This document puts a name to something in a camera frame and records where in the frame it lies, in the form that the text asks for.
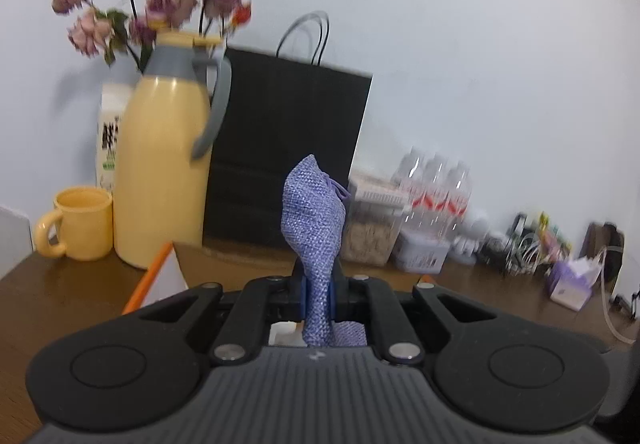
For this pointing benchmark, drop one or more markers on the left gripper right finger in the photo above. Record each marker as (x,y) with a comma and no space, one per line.
(371,302)

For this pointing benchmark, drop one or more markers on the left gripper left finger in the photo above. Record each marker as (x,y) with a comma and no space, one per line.
(246,316)

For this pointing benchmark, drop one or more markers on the purple fabric pouch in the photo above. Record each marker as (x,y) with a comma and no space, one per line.
(312,222)

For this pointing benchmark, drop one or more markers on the small decorated tin box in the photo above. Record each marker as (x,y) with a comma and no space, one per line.
(417,253)

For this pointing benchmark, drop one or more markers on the red cardboard box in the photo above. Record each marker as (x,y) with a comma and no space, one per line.
(182,306)

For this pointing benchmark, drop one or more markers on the clear seed container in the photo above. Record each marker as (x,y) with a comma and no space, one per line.
(375,212)

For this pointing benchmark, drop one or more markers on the water bottle middle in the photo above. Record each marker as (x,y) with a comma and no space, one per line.
(434,195)

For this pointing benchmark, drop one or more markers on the water bottle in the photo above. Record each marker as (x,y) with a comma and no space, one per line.
(434,195)
(459,191)
(408,176)

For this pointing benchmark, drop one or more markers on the white robot figurine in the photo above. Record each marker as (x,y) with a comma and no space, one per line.
(468,236)

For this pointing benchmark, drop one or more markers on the water bottle left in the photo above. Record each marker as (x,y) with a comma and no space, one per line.
(408,176)

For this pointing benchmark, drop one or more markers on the water bottle right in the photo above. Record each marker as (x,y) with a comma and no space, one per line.
(459,191)

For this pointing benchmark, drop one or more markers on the yellow ceramic mug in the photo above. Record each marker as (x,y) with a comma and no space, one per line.
(80,226)

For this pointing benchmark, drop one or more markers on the black paper bag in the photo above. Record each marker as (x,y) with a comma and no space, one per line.
(280,111)

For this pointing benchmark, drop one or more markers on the colourful snack packet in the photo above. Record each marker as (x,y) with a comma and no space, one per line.
(553,247)

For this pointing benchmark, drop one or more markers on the purple tissue pack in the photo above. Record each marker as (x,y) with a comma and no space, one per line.
(570,283)

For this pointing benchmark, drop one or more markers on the yellow thermos jug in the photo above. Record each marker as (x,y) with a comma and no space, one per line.
(165,144)

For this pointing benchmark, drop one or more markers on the white board on floor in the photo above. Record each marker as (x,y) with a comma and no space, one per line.
(15,239)

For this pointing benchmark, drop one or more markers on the white milk carton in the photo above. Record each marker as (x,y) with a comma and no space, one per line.
(114,100)

